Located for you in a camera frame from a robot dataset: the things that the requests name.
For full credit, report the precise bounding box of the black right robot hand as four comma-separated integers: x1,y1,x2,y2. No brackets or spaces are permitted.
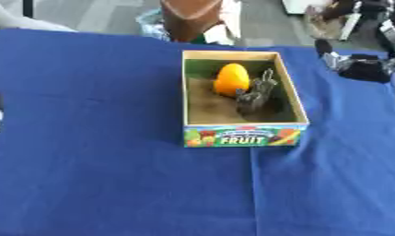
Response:
313,39,394,84

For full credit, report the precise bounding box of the tan cardboard box printed front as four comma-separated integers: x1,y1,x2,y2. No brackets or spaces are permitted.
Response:
180,50,312,148

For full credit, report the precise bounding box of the grey toy figure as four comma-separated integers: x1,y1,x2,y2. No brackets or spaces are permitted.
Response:
234,67,281,117

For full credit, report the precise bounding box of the orange toy fruit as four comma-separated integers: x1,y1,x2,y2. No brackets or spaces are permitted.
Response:
211,63,252,98

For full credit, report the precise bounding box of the white bag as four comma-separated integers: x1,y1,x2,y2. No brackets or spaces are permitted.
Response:
202,0,244,46

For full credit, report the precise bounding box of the clear plastic bag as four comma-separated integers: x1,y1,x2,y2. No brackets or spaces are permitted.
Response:
135,8,173,41

